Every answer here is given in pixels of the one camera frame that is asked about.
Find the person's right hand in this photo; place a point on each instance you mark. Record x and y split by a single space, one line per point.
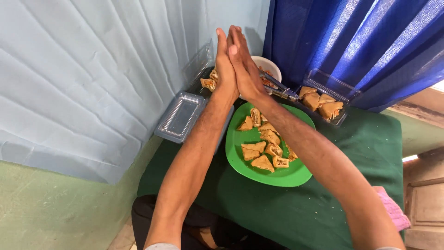
248 78

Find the person's left hand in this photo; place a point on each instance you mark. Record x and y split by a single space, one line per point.
222 78

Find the person's left fingers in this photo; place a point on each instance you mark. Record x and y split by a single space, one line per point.
221 45

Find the clear plastic clamshell container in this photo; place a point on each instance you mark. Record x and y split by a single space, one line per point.
333 85
180 116
197 64

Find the fried stuffed tofu piece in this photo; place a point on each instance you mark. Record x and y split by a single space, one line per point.
330 109
213 74
311 101
307 91
208 84
326 98

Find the white bowl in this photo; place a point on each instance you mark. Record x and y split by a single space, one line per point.
270 65

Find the orange vegetable filling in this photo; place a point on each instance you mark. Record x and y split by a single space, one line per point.
266 80

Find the metal tongs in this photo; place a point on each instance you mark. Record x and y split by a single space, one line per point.
281 89

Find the heap of fried tofu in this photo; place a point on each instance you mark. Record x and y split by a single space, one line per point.
262 149

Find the blue patterned curtain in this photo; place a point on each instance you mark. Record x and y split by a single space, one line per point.
347 41

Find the green plastic plate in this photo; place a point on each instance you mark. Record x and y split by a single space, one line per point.
277 177

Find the dark green tablecloth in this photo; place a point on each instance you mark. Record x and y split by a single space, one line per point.
353 152

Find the person's black trousers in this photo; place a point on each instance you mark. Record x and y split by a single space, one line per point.
156 217

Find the person's grey left sleeve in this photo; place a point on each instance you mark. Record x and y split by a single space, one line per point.
161 247

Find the pink cloth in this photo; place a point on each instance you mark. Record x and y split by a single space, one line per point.
392 208

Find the brown wooden door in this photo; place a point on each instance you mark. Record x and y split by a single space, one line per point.
425 205

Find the light blue wall sheet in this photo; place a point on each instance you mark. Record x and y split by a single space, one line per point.
90 80

